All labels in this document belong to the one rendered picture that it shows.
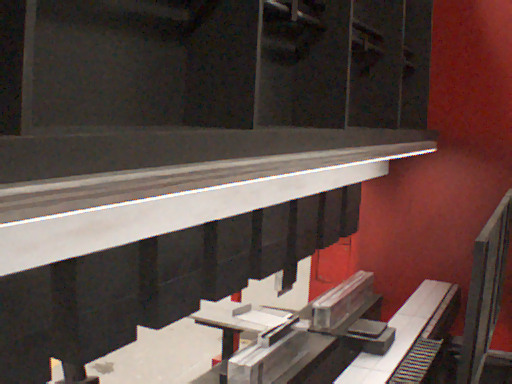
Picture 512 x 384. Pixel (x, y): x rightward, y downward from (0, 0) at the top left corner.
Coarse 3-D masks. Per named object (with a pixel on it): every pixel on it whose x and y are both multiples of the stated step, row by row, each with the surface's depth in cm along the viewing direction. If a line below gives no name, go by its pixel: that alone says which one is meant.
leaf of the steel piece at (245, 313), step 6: (246, 306) 174; (234, 312) 169; (240, 312) 172; (246, 312) 173; (252, 312) 173; (258, 312) 174; (240, 318) 168; (246, 318) 168; (252, 318) 168; (258, 318) 169; (264, 318) 169; (270, 318) 169; (276, 318) 170
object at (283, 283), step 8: (288, 264) 163; (296, 264) 168; (280, 272) 160; (288, 272) 164; (296, 272) 169; (280, 280) 161; (288, 280) 164; (296, 280) 169; (280, 288) 161; (288, 288) 167
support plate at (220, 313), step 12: (204, 300) 182; (228, 300) 184; (204, 312) 172; (216, 312) 172; (228, 312) 173; (264, 312) 175; (276, 312) 175; (228, 324) 164; (240, 324) 164; (252, 324) 164
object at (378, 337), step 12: (300, 324) 164; (360, 324) 157; (372, 324) 157; (384, 324) 157; (336, 336) 158; (348, 336) 152; (360, 336) 151; (372, 336) 151; (384, 336) 152; (348, 348) 152; (360, 348) 151; (372, 348) 150; (384, 348) 149
